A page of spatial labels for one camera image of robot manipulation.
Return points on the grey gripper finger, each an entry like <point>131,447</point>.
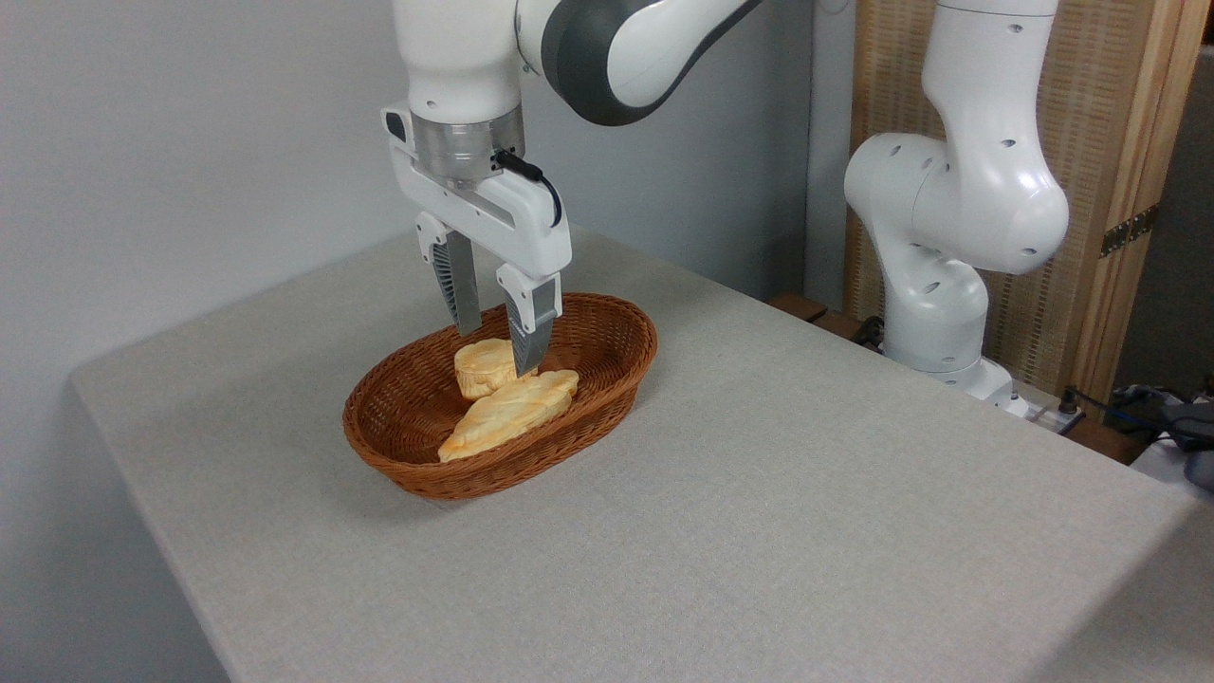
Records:
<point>462,285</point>
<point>529,323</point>

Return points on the metal screen hinge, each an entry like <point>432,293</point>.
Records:
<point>1129,230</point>

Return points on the black plug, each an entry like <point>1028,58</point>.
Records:
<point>1071,402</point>

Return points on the dark grey device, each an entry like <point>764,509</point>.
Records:
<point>1197,436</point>

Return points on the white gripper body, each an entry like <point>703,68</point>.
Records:
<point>512,223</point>

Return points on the wooden folding screen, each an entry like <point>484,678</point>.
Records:
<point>1100,114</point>

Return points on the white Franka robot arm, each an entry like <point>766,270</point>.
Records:
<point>948,190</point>

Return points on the long braided bread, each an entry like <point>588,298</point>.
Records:
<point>512,413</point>

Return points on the brown wicker basket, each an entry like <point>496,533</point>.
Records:
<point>408,455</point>

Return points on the round bread roll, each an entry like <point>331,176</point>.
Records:
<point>479,368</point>

